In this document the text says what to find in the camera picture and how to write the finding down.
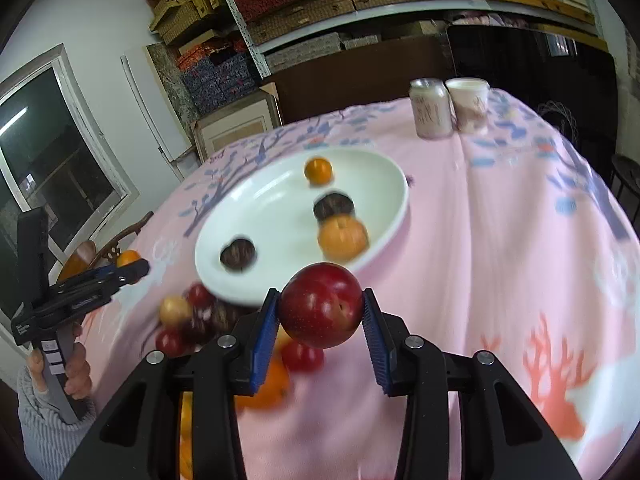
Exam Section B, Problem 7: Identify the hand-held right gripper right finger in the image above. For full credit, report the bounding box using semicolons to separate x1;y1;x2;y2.
362;287;583;480

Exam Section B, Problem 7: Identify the orange yellow round fruit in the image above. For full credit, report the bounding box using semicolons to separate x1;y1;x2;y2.
318;215;370;261

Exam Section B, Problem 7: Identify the white metal shelf rack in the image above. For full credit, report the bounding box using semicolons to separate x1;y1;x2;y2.
207;0;613;88

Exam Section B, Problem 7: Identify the white door panel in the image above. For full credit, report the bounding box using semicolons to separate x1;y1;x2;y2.
121;42;197;162

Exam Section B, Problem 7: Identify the dark brown cabinet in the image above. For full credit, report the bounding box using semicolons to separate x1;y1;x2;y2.
260;36;455;125

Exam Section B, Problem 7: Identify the black stool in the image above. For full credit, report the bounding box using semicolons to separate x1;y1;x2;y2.
611;154;640;203

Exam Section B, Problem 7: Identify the wire frame basket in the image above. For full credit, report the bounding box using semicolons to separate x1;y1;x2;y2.
537;99;582;147

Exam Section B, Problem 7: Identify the cardboard box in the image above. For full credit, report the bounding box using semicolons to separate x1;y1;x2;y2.
191;82;282;162

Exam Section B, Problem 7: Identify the person's left hand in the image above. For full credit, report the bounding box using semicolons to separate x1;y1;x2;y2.
27;324;93;401

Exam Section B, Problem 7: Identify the white framed window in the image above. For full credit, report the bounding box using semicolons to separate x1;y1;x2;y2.
0;44;140;273

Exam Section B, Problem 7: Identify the wooden chair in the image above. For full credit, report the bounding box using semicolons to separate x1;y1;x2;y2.
57;210;154;283

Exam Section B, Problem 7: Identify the red cherry tomato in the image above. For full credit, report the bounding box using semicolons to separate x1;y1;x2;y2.
280;342;325;373
155;329;191;358

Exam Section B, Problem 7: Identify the tan yellow round fruit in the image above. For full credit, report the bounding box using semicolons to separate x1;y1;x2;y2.
159;296;193;328

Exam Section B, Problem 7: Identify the pink drink can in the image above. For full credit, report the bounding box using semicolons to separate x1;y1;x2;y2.
409;78;453;140

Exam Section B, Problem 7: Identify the grey stone slab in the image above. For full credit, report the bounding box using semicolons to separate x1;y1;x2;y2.
147;42;197;128

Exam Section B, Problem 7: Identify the white plate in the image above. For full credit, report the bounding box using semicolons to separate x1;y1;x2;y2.
194;147;411;307

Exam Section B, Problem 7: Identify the person's left forearm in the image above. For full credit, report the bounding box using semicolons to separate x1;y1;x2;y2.
17;367;97;463

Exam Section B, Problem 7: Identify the large red plum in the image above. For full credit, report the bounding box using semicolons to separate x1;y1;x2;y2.
278;262;364;350

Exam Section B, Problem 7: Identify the pink printed tablecloth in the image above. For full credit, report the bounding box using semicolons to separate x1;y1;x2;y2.
65;87;640;480

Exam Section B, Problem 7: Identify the black panel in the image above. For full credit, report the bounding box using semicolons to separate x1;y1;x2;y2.
446;24;621;128

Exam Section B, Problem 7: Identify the stack of blue patterned boxes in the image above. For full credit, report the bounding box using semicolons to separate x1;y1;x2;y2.
181;52;262;117

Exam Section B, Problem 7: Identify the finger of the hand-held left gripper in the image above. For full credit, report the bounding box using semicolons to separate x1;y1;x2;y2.
62;260;151;304
50;266;120;295

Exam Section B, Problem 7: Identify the white paper cup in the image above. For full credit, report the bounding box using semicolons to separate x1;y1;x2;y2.
446;77;490;134

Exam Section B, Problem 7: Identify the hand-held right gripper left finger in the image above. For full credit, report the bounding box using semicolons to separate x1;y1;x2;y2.
60;287;281;480

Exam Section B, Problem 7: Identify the small dark red plum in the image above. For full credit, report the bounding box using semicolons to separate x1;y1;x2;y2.
185;283;216;311

